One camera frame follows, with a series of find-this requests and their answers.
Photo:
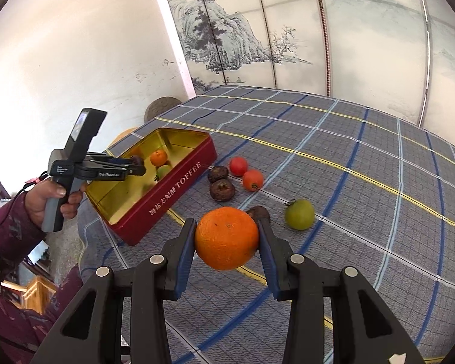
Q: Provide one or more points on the dark brown passion fruit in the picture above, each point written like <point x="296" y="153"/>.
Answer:
<point x="137" y="160"/>
<point x="222" y="190"/>
<point x="261" y="212"/>
<point x="217" y="174"/>

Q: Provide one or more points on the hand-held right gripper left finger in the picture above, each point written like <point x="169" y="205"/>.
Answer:
<point x="185" y="258"/>

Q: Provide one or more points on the small orange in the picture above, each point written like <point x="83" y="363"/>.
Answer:
<point x="159" y="157"/>

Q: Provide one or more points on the green round fruit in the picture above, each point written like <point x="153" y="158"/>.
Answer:
<point x="299" y="214"/>
<point x="163" y="171"/>

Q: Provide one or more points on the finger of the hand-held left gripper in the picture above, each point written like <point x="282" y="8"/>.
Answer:
<point x="136" y="170"/>
<point x="110" y="158"/>

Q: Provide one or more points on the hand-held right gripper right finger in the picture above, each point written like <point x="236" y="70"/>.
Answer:
<point x="267" y="258"/>

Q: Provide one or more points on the grey plaid tablecloth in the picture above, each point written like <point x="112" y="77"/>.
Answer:
<point x="345" y="197"/>

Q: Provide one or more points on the red and gold tin box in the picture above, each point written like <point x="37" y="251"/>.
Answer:
<point x="174" y="194"/>

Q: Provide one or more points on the yellow stool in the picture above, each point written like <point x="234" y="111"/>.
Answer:
<point x="123" y="135"/>

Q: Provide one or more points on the large orange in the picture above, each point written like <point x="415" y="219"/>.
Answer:
<point x="226" y="239"/>

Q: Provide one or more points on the person's left hand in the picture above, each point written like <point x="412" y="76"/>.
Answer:
<point x="36" y="201"/>

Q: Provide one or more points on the light wooden crate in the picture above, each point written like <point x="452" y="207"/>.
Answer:
<point x="38" y="292"/>

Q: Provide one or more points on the person's left forearm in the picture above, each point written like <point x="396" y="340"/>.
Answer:
<point x="7" y="231"/>

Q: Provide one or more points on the painted folding screen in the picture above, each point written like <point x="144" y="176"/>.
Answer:
<point x="364" y="45"/>

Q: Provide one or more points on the round stone millstone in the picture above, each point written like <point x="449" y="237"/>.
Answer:
<point x="161" y="108"/>

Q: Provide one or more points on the small red fruit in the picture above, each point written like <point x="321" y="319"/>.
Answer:
<point x="238" y="165"/>
<point x="253" y="180"/>

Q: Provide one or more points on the person's purple clothing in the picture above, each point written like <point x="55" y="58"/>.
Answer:
<point x="15" y="330"/>

